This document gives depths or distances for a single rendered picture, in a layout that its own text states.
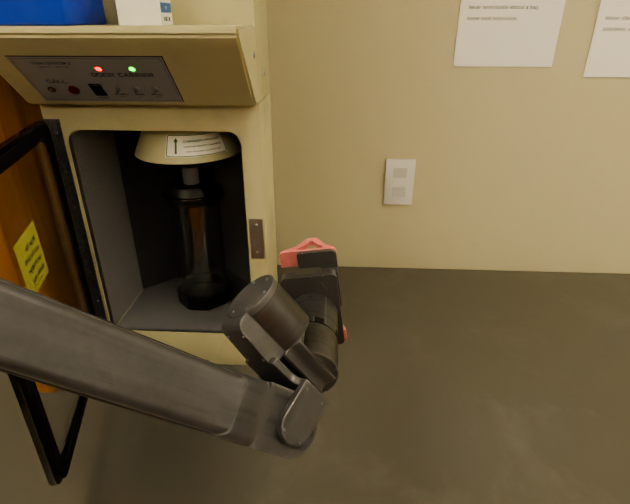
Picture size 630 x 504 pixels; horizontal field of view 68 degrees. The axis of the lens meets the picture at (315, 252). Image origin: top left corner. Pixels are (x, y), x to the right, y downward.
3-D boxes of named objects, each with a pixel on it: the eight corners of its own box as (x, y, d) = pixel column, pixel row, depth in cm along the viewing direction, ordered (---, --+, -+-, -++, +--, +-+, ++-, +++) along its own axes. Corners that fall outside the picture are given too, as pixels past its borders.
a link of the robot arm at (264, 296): (248, 439, 49) (299, 454, 42) (169, 370, 44) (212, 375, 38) (306, 347, 55) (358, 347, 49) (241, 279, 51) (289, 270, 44)
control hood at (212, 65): (36, 101, 68) (17, 24, 63) (260, 103, 66) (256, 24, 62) (-18, 116, 57) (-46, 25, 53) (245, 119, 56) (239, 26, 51)
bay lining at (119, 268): (159, 263, 107) (132, 102, 91) (272, 266, 106) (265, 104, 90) (112, 327, 85) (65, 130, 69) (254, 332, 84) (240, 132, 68)
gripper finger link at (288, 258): (335, 221, 61) (335, 256, 53) (341, 268, 65) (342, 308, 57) (284, 226, 62) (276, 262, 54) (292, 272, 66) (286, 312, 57)
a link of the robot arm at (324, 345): (303, 410, 48) (349, 387, 47) (260, 368, 46) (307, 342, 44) (307, 363, 54) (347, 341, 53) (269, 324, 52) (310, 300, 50)
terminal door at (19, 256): (102, 343, 85) (45, 117, 67) (58, 492, 59) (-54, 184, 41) (97, 344, 85) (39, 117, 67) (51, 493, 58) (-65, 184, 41)
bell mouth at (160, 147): (157, 137, 88) (152, 107, 86) (250, 139, 87) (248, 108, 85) (116, 164, 73) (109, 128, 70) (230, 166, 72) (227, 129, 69)
